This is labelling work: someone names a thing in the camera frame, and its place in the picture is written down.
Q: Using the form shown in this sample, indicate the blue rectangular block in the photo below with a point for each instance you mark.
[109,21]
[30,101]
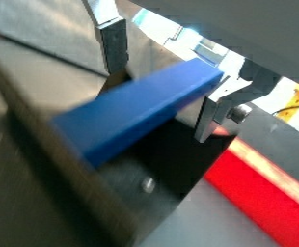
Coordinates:
[105,125]

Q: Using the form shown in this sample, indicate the red board with shaped holes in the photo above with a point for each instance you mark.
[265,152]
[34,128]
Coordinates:
[256,175]

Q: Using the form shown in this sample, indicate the black curved fixture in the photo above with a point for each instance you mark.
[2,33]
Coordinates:
[133,190]

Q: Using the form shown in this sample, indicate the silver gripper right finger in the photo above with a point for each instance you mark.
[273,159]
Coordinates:
[218,108]

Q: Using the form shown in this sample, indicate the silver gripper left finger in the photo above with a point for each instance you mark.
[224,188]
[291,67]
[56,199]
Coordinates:
[109,27]

